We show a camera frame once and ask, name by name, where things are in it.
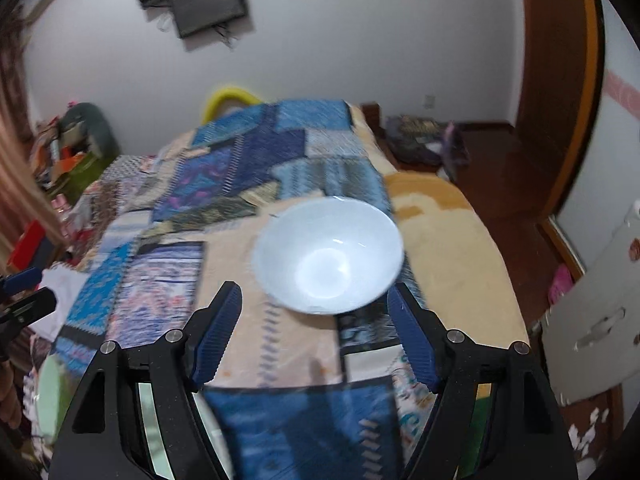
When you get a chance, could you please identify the white mini fridge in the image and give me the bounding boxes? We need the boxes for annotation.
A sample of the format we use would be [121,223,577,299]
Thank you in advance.
[541,203,640,406]

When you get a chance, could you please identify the white patterned bowl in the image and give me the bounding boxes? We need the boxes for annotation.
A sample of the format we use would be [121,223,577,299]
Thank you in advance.
[252,197,405,315]

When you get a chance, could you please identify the folded white cloth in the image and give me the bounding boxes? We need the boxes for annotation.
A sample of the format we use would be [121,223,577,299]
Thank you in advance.
[29,264,89,342]

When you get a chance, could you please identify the brown wooden door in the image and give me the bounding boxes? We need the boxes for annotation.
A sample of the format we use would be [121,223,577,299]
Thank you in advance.
[516,0,605,219]

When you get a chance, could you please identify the light green plate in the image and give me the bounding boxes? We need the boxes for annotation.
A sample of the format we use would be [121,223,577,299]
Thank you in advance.
[35,354,75,444]

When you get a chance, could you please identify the patchwork patterned bedspread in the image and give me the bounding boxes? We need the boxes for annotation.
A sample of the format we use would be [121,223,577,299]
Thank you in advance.
[38,101,438,479]

